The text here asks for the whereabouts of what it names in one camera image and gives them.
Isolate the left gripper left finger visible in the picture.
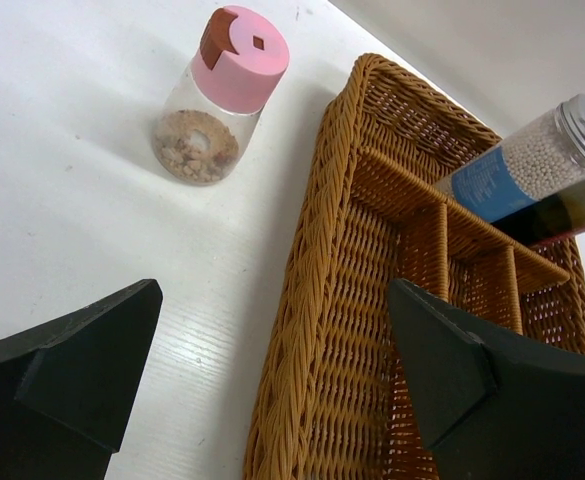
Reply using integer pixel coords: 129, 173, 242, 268
0, 279, 163, 479

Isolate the blue label silver cap jar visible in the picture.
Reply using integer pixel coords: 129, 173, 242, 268
434, 94, 585, 223

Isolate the tall dark sauce bottle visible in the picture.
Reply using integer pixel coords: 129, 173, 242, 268
493, 180, 585, 247

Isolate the brown wicker divided basket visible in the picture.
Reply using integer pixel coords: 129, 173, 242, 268
243, 53, 585, 479

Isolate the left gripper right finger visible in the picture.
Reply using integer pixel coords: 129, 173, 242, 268
388, 279, 585, 479

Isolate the pink lid spice jar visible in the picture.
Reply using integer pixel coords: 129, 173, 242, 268
151, 5, 290, 185

